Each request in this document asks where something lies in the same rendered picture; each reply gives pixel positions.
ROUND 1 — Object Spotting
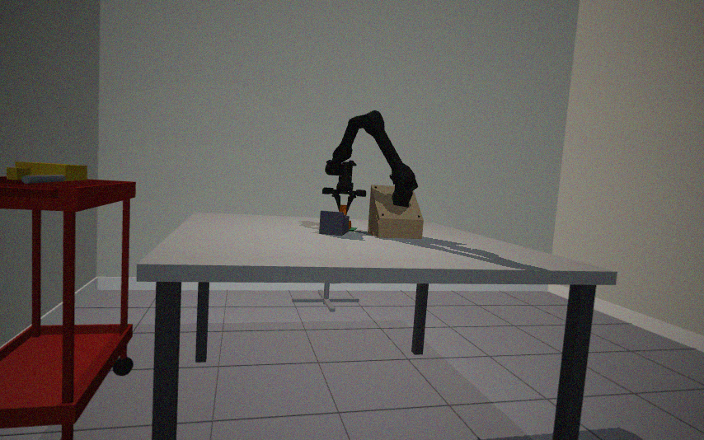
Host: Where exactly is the orange l-shaped part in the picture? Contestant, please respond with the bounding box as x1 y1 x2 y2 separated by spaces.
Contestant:
339 205 351 229

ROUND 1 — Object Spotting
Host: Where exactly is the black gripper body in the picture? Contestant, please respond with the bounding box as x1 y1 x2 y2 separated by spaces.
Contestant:
322 176 366 197

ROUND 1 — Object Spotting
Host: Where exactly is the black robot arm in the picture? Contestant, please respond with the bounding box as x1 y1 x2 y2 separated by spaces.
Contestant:
325 110 418 208

